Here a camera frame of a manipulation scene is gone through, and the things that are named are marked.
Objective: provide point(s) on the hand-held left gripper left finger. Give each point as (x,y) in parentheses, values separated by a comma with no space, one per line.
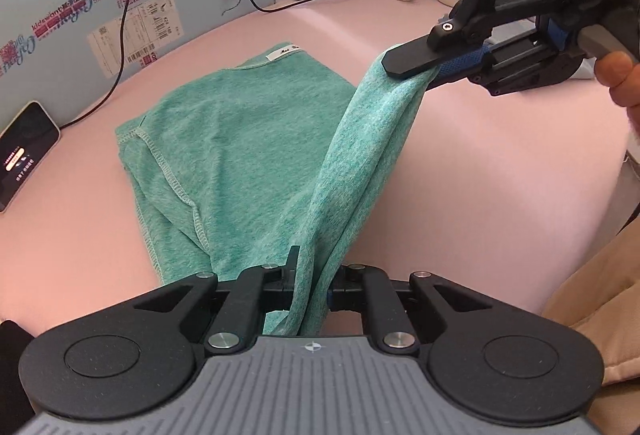
(282,287)

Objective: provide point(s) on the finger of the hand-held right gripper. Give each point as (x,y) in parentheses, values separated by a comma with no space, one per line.
(465,61)
(415,57)

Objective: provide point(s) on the smartphone in white case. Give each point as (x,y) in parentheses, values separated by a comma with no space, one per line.
(25,155)

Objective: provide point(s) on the green t-shirt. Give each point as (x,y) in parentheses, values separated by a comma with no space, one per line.
(240,140)

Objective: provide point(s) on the person's beige clothing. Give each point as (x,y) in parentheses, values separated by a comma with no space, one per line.
(605,305)

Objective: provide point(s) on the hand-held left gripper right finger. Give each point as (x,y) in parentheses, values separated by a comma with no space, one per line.
(350,290)

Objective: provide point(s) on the person's right hand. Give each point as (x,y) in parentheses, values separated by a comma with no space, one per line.
(625,77)

